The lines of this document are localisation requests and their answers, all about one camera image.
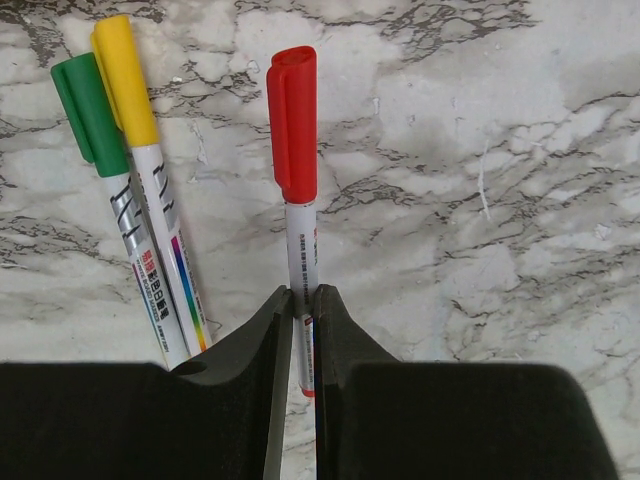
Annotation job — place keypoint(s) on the red whiteboard marker pen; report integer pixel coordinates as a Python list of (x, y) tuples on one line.
[(291, 83)]

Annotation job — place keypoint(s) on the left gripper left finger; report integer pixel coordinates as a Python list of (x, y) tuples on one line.
[(231, 399)]

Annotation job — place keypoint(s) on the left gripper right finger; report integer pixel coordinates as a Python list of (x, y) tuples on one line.
[(347, 397)]

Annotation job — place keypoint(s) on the yellow whiteboard marker pen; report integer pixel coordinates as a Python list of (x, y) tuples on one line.
[(116, 53)]

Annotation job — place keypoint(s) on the green whiteboard marker pen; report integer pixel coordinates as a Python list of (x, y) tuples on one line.
[(79, 85)]

